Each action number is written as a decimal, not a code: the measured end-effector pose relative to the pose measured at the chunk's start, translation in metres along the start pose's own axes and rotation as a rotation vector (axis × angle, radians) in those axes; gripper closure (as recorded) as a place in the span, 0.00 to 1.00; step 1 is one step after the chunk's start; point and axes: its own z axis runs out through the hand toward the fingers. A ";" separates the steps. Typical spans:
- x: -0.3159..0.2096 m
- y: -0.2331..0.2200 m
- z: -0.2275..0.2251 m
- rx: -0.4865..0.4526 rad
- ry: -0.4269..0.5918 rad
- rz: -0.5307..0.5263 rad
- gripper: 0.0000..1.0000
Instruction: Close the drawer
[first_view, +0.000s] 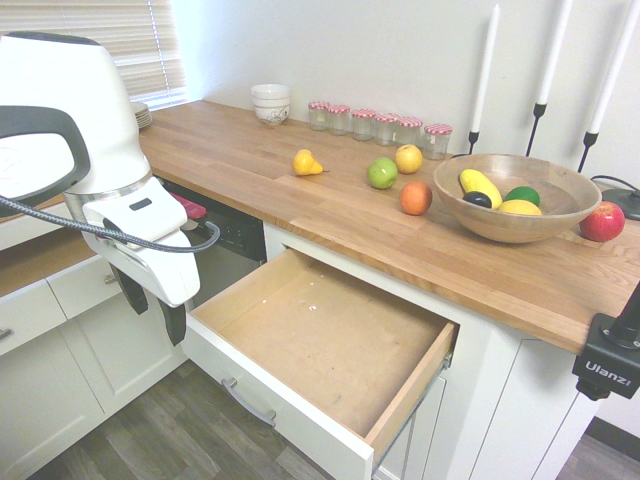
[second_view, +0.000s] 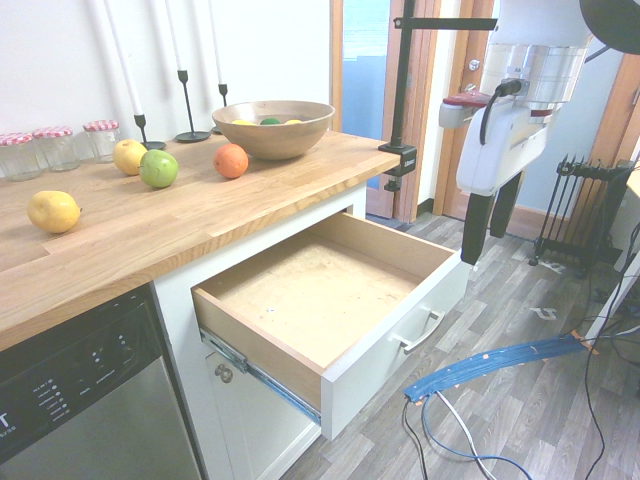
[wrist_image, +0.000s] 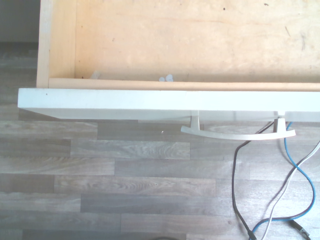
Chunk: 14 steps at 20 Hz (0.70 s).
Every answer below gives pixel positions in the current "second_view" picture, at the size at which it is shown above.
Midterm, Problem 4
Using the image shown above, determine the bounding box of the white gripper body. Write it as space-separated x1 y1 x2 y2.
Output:
455 96 552 198

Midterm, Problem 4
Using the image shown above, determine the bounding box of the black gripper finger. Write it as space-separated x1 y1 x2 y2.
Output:
460 191 496 267
489 168 524 239

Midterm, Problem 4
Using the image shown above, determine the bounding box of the white drawer with wooden inside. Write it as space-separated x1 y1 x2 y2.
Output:
191 211 469 442

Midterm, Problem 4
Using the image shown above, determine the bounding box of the black oil radiator heater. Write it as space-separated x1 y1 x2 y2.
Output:
530 153 636 280

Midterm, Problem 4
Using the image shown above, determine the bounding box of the black Ulanzi clamp stand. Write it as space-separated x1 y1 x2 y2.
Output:
377 0 499 194

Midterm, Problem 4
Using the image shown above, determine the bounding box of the wooden framed glass door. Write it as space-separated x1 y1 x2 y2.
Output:
329 0 444 224

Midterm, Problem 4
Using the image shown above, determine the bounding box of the large wooden bowl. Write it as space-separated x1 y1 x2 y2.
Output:
211 100 336 161

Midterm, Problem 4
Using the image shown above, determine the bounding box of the orange fruit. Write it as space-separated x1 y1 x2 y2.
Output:
213 143 250 180

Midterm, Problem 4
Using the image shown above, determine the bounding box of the black candle holder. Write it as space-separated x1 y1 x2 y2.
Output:
173 69 211 144
209 83 230 135
132 113 167 151

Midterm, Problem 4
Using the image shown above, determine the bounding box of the white cabinet door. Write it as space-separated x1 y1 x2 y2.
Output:
203 347 321 480

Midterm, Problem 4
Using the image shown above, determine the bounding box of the tall white candle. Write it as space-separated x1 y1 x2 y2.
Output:
207 0 224 86
102 0 144 117
164 0 184 72

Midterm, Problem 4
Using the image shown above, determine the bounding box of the white kitchen cabinet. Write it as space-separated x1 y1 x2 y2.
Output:
151 180 371 480

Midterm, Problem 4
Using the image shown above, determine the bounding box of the green apple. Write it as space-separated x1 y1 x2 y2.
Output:
138 148 180 189

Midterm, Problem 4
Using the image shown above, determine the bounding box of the yellow apple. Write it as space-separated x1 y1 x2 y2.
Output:
112 138 150 177

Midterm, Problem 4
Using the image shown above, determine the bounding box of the glass jar red checked lid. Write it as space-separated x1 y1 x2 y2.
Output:
0 132 42 182
31 126 81 173
82 119 122 164

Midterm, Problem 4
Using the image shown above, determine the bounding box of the stainless steel dishwasher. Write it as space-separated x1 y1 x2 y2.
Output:
0 282 204 480

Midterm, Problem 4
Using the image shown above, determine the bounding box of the yellow pear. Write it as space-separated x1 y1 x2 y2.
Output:
26 190 83 235

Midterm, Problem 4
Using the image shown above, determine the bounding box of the grey and red wrist camera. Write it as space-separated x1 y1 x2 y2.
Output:
438 91 490 129

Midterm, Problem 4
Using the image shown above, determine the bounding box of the black gripper connector cable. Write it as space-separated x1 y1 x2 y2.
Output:
479 76 524 147

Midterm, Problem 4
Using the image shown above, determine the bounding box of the silver drawer bar handle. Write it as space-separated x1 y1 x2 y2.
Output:
391 309 446 355

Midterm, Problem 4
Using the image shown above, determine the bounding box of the blue taped cable strip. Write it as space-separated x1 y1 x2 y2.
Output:
402 333 601 405

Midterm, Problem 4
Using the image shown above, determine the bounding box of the white cable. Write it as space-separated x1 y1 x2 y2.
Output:
433 389 496 480

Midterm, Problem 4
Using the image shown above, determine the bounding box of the blue cable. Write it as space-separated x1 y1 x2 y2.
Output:
421 394 544 480

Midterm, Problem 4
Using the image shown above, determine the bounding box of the metal drawer slide rail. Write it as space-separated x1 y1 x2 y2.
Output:
198 327 322 424

